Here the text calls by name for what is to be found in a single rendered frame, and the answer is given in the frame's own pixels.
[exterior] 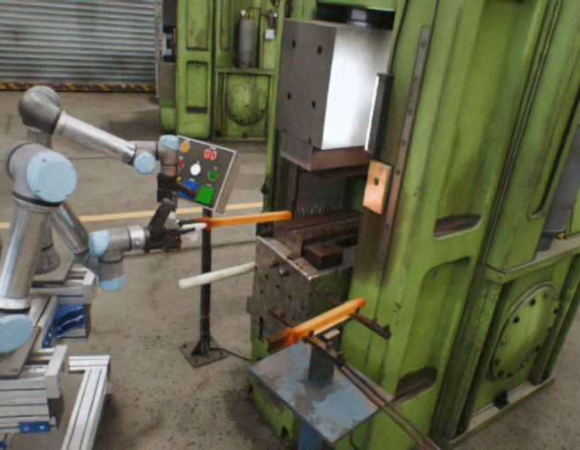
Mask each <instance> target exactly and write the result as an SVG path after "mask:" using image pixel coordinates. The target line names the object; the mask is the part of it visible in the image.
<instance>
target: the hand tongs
mask: <svg viewBox="0 0 580 450"><path fill-rule="evenodd" d="M344 366H345V367H346V368H347V369H348V370H349V371H350V372H352V373H353V374H354V375H355V376H356V377H357V378H358V379H359V380H360V381H362V382H363V383H364V384H365V385H366V386H367V387H368V388H369V389H370V390H372V391H373V392H374V393H375V394H376V395H377V396H378V397H379V398H380V399H381V400H383V401H384V402H385V403H386V404H387V405H388V406H389V407H390V408H391V409H392V410H394V411H395V412H396V413H397V414H398V415H399V416H400V417H401V418H402V419H403V420H405V421H406V422H407V423H408V424H409V425H410V426H411V427H412V428H413V429H414V430H416V431H417V432H418V433H419V435H420V436H421V437H423V438H424V439H425V440H426V441H427V442H428V443H429V444H430V445H431V446H432V447H433V448H434V449H436V450H442V449H441V448H440V447H439V446H438V445H437V444H436V443H434V442H433V441H432V440H431V439H430V438H429V437H428V436H427V435H426V434H424V433H423V432H422V431H421V430H420V429H419V428H418V427H417V426H416V425H414V424H413V423H412V422H411V421H410V420H409V419H408V418H407V417H405V416H404V415H403V414H402V413H401V412H400V411H399V410H398V409H397V408H395V407H394V406H393V405H392V404H391V403H390V402H389V401H388V400H387V399H385V398H384V397H383V396H382V395H381V394H380V393H379V392H378V391H376V390H375V389H374V388H373V387H372V386H371V385H370V384H369V383H368V382H367V381H366V380H365V379H364V378H363V377H362V376H361V375H360V374H358V373H357V372H356V371H355V370H354V369H353V368H352V367H351V366H349V365H348V364H347V363H345V365H344ZM336 367H337V368H338V369H339V370H340V371H341V372H342V373H343V374H344V375H345V376H346V377H347V378H349V379H350V380H351V381H352V382H353V383H354V384H355V385H356V386H357V387H358V388H359V389H360V390H361V391H362V392H363V393H365V394H366V395H367V396H368V397H369V398H370V399H371V400H372V401H373V402H374V403H375V404H376V405H377V406H379V407H380V408H381V409H382V410H383V411H384V412H385V413H386V414H387V415H388V416H389V417H390V418H391V419H392V420H393V421H395V422H396V423H397V424H398V425H399V426H400V427H401V428H402V429H403V430H404V431H405V432H406V433H407V434H409V435H410V436H411V437H412V438H413V439H414V440H415V441H416V442H417V443H418V444H419V445H420V446H421V447H423V448H424V449H425V450H430V449H429V448H428V447H427V446H426V445H425V444H424V443H423V442H422V441H421V440H420V439H418V438H417V437H416V436H415V435H414V434H413V433H412V432H411V431H410V430H409V429H407V428H406V427H405V426H404V425H403V424H402V423H401V422H400V421H399V420H398V419H397V418H396V417H394V416H393V415H392V414H391V413H390V412H389V411H388V410H387V409H386V408H385V407H384V406H383V405H381V404H380V403H379V402H378V400H376V398H375V397H374V396H373V395H371V394H370V393H369V392H368V391H367V390H366V389H365V388H364V387H363V386H362V385H361V384H360V383H359V382H358V381H356V380H355V379H354V378H353V377H352V376H351V375H350V374H349V373H348V372H347V371H346V370H345V369H344V368H343V367H341V368H340V367H339V366H338V365H336Z"/></svg>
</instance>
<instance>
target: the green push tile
mask: <svg viewBox="0 0 580 450"><path fill-rule="evenodd" d="M215 190H216V189H214V188H211V187H206V186H204V185H201V188H200V191H199V193H198V196H197V198H196V201H198V202H201V203H204V204H208V205H210V204H211V200H212V198H213V195H214V192H215Z"/></svg>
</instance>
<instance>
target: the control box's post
mask: <svg viewBox="0 0 580 450"><path fill-rule="evenodd" d="M203 216H207V217H208V218H209V219H210V218H211V216H212V210H209V209H206V208H203V212H202V217H203ZM210 264H211V230H207V229H202V269H201V271H202V272H208V271H210ZM209 294H210V283H207V284H203V285H201V311H200V314H201V315H202V316H207V315H209ZM208 324H209V317H207V318H201V316H200V339H201V341H202V353H203V342H204V341H206V342H207V346H208Z"/></svg>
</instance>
